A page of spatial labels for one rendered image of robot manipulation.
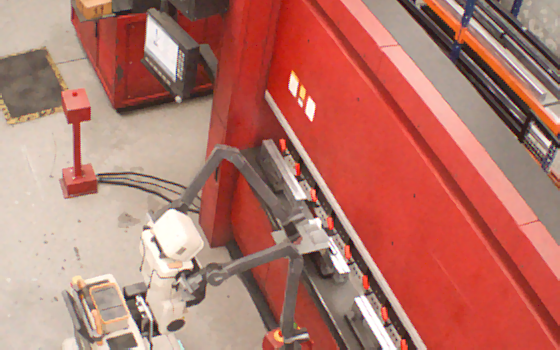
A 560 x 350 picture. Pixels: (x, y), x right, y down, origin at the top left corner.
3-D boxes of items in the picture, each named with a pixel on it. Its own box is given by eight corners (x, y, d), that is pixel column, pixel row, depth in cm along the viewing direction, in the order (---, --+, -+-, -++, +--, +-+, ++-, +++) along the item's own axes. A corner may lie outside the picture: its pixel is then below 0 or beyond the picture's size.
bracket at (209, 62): (170, 56, 513) (171, 47, 508) (206, 51, 522) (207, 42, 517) (190, 96, 487) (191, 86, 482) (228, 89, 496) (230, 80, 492)
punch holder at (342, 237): (329, 237, 427) (335, 215, 416) (344, 233, 430) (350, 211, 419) (342, 258, 417) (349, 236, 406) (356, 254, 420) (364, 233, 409)
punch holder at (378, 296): (364, 295, 401) (371, 274, 390) (378, 291, 404) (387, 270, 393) (377, 318, 392) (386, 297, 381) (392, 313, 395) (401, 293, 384)
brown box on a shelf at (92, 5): (70, 1, 573) (70, -13, 564) (103, -5, 584) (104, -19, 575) (80, 23, 555) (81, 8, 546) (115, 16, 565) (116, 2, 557)
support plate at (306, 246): (270, 233, 437) (270, 232, 436) (315, 223, 447) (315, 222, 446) (284, 258, 426) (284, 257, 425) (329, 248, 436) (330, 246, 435)
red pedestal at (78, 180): (58, 179, 578) (54, 89, 523) (91, 173, 588) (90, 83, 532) (64, 199, 566) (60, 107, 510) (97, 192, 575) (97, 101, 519)
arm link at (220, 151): (218, 135, 402) (220, 142, 393) (241, 150, 407) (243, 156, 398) (167, 208, 410) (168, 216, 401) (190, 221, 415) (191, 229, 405)
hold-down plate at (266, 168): (255, 159, 494) (255, 155, 492) (263, 157, 496) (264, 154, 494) (274, 194, 475) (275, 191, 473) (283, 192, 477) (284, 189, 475)
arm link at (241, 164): (225, 152, 406) (228, 159, 396) (235, 145, 406) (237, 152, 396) (276, 214, 422) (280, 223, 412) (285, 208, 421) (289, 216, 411)
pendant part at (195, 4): (138, 69, 505) (146, -49, 448) (172, 58, 518) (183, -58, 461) (181, 116, 479) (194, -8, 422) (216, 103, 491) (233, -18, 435)
